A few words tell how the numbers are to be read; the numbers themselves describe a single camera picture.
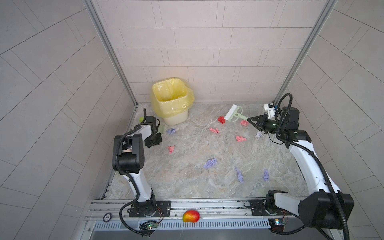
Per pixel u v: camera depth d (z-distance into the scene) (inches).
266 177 31.7
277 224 26.8
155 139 32.3
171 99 34.7
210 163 33.3
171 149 35.9
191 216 26.0
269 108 27.2
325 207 15.3
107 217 26.9
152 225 25.7
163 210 27.9
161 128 39.0
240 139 37.3
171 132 38.8
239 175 31.7
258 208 27.9
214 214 27.8
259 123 25.3
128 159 19.2
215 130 39.0
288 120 22.3
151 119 31.2
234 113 31.8
